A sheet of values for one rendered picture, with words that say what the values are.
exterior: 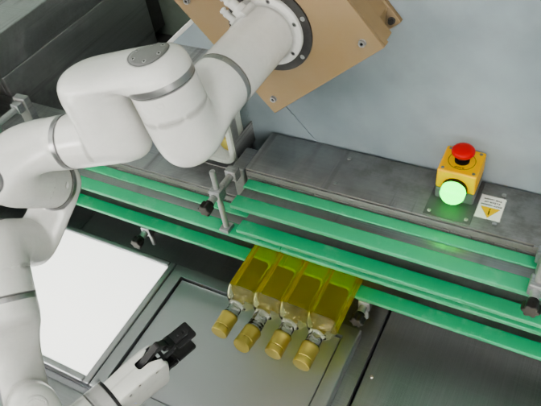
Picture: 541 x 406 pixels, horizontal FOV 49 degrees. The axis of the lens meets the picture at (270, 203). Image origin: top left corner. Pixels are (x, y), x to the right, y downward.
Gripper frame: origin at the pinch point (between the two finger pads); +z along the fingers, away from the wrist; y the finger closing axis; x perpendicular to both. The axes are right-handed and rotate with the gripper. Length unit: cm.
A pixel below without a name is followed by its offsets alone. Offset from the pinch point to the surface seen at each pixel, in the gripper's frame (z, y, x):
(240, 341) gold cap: 8.2, -2.2, -6.4
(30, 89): 26, -28, 100
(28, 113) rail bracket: 15, -13, 77
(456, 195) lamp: 46, 22, -19
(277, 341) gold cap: 12.8, -1.1, -11.3
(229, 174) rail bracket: 28.3, 6.5, 18.8
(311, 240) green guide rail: 31.7, 2.3, -1.8
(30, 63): 29, -22, 102
